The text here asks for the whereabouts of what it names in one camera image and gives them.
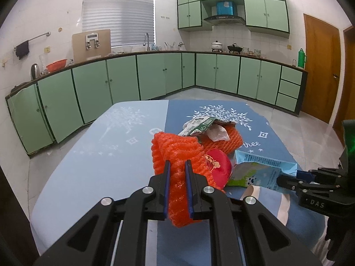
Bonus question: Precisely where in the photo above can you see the red plastic basin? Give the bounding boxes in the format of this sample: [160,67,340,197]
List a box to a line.
[46,59,68,73]

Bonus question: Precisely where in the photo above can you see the green lower kitchen cabinets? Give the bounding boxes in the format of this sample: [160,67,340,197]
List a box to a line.
[5,50,309,156]

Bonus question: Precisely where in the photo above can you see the brown cardboard box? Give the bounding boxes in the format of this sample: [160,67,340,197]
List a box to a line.
[72,29,112,61]

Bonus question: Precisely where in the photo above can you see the white tissue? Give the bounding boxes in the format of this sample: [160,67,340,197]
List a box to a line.
[207,125,231,142]

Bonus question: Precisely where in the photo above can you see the orange foam fruit net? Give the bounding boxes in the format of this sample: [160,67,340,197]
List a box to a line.
[151,131,226,228]
[201,126,243,156]

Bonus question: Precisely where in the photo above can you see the wooden door with handle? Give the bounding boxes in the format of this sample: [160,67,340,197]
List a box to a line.
[301,13,341,125]

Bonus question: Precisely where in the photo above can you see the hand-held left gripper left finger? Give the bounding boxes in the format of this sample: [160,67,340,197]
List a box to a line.
[33,159,171,266]

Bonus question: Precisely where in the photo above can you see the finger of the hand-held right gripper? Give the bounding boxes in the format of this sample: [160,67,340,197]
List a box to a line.
[296,168,347,182]
[276,174,347,197]

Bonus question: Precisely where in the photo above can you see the crushed green white carton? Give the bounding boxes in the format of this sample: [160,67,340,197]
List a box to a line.
[177,117,215,137]

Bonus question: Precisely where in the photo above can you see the blue box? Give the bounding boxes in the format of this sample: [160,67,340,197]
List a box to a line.
[216,1,236,16]

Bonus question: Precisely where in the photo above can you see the metal towel bar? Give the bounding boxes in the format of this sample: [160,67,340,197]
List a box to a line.
[14,32,52,51]

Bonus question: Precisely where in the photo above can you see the green thermos flask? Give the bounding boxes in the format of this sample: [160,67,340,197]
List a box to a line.
[297,48,307,69]

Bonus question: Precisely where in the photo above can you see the green kitchen cabinets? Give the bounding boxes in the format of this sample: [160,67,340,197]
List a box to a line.
[5,50,309,156]
[177,0,290,36]

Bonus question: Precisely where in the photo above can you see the white window blind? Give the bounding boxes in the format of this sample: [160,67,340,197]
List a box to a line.
[82,0,155,48]

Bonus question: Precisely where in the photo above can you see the blue white drink carton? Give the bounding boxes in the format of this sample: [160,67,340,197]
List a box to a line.
[227,150,298,192]

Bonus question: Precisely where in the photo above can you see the black range hood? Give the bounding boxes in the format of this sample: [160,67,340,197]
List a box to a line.
[203,14,246,26]

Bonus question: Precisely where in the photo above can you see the green upper kitchen cabinets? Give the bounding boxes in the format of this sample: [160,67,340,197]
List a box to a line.
[177,0,290,36]

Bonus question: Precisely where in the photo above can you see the blue tree print tablecloth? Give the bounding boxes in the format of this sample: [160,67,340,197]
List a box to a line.
[30,100,328,266]

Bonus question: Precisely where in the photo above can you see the plain wooden door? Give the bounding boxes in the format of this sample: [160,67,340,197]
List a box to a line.
[333,25,355,147]

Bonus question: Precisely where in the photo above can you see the dark hanging cloth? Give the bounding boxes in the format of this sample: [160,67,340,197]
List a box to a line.
[15,40,30,60]

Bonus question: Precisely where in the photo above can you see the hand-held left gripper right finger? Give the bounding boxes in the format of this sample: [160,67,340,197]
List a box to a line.
[184,159,323,266]

